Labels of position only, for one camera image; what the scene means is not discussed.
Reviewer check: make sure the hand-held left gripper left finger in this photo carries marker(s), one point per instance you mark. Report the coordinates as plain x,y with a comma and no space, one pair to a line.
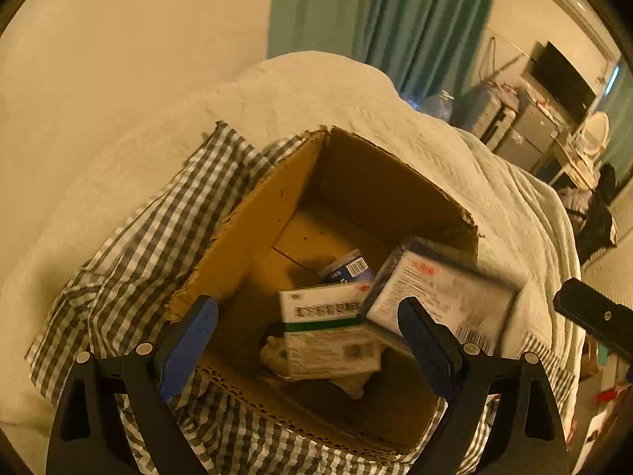
190,341

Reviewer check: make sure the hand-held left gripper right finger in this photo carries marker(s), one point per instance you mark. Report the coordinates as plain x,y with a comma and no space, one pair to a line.
424,346

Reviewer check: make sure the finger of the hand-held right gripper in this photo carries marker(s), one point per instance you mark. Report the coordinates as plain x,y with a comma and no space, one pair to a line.
601,314

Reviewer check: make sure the white-label package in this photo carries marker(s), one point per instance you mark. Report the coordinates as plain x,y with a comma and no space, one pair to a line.
445,292

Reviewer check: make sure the brown cardboard box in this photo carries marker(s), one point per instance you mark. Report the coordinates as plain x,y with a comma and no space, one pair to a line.
341,193

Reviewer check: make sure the white barcode medicine box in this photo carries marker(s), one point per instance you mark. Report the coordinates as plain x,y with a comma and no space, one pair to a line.
331,351

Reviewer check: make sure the black clothing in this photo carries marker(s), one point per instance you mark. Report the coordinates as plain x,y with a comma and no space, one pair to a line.
598,217

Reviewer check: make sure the grey checked cloth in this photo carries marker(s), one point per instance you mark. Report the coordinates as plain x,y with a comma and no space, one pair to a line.
163,237

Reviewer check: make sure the blue medicine box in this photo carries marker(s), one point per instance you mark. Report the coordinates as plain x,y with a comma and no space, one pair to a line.
348,267

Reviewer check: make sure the white green-striped medicine box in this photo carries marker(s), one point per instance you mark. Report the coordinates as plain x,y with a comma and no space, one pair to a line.
316,304

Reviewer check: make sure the white side table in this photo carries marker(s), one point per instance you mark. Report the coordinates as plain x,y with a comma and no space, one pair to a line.
576,161

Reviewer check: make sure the round white mirror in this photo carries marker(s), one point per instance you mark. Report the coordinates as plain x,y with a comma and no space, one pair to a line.
593,133

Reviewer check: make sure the grey cabinet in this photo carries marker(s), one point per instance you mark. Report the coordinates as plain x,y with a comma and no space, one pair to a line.
531,133

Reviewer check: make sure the grey suitcase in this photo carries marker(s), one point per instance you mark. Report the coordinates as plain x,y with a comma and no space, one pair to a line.
489,116

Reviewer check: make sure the clear plastic bag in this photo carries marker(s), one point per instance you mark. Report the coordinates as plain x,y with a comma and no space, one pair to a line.
437,106

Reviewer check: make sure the black television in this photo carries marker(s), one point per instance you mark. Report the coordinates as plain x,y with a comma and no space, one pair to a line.
564,76

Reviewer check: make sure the white quilted blanket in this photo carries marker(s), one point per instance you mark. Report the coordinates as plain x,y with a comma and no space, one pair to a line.
316,94

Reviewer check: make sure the white air conditioner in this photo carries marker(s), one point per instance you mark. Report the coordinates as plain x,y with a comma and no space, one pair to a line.
576,7

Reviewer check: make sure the teal curtain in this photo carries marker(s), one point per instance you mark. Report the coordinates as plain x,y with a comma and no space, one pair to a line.
385,15

